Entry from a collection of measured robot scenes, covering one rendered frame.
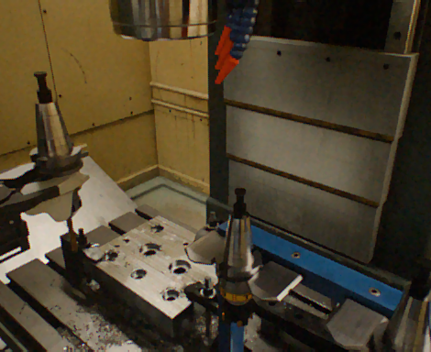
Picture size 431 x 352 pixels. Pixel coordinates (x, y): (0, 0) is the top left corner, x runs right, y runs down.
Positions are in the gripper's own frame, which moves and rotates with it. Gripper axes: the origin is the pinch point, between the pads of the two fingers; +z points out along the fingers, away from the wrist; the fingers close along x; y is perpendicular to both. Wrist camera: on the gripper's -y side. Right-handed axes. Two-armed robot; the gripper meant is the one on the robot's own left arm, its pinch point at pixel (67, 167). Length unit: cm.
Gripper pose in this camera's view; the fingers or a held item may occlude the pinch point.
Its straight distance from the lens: 62.8
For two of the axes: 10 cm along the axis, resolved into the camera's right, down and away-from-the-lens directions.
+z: 6.5, -3.5, 6.8
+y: 0.1, 8.9, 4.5
